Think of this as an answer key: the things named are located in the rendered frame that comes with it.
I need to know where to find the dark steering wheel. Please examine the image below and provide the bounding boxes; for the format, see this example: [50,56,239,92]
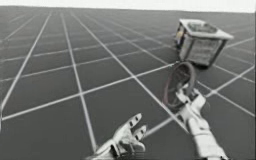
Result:
[163,61,197,113]

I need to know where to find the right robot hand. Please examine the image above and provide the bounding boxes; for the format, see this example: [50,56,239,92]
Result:
[175,83,208,126]

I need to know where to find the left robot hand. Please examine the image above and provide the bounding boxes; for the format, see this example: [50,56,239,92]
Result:
[112,112,148,156]

